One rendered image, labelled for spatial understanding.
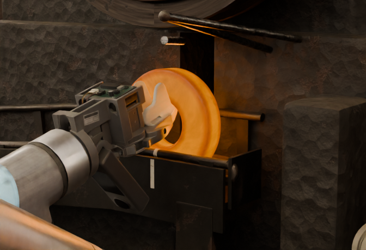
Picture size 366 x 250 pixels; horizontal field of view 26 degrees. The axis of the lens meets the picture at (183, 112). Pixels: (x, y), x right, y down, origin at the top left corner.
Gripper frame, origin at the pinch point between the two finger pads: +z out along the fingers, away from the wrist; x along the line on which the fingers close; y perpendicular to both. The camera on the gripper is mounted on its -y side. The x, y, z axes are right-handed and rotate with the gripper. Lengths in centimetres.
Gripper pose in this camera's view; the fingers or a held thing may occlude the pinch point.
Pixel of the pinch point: (169, 109)
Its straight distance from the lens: 110.6
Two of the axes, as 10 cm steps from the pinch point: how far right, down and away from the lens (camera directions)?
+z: 5.8, -3.8, 7.3
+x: -8.0, -1.0, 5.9
